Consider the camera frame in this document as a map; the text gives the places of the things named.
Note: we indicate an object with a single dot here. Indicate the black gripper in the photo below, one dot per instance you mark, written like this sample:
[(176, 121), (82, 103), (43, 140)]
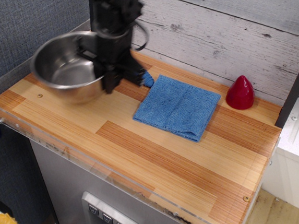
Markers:
[(111, 57)]

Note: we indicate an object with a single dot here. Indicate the silver metal pot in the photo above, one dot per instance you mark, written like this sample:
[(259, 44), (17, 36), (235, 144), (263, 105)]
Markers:
[(65, 65)]

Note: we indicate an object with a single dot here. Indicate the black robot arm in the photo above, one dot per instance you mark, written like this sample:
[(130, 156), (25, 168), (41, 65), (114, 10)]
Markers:
[(112, 22)]

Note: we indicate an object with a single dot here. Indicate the blue folded cloth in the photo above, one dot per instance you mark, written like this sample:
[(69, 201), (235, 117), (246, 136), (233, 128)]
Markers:
[(177, 107)]

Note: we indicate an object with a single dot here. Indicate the silver toy fridge cabinet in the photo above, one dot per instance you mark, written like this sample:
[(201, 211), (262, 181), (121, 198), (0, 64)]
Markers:
[(66, 182)]

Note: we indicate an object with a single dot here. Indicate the red cone-shaped toy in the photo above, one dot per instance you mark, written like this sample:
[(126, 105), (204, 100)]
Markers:
[(241, 94)]

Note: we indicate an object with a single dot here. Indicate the grey dispenser button panel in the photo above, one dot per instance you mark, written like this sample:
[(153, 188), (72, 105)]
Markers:
[(106, 213)]

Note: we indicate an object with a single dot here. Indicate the white cabinet at right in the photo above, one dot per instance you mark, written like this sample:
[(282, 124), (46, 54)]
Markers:
[(281, 178)]

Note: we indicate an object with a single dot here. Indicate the spoon with blue handle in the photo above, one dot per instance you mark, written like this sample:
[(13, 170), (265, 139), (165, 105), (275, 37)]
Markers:
[(148, 81)]

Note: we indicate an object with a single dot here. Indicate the dark left vertical post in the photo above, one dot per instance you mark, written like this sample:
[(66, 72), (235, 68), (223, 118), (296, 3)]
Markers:
[(91, 15)]

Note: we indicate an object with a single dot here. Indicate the clear acrylic guard rail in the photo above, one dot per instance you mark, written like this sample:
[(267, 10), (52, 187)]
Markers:
[(213, 181)]

